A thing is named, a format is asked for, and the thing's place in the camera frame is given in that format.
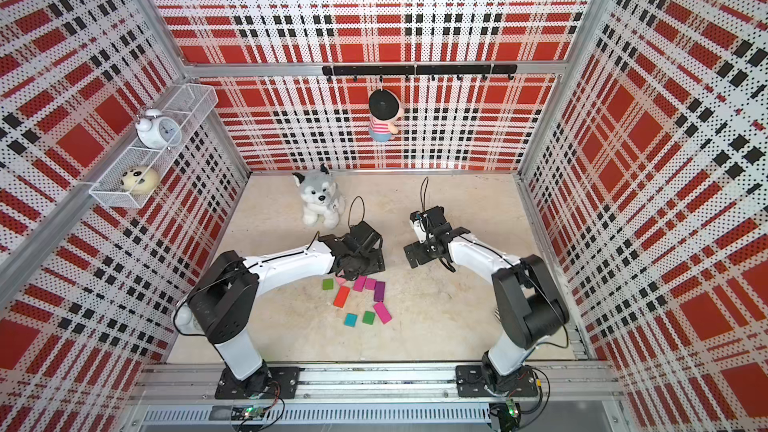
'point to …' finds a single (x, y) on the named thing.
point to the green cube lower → (368, 318)
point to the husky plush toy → (321, 197)
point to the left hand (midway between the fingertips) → (378, 265)
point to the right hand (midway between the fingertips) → (425, 248)
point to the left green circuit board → (241, 413)
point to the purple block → (379, 291)
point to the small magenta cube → (370, 283)
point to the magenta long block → (359, 283)
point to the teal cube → (350, 319)
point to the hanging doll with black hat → (386, 111)
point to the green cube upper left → (328, 284)
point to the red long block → (341, 296)
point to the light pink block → (340, 280)
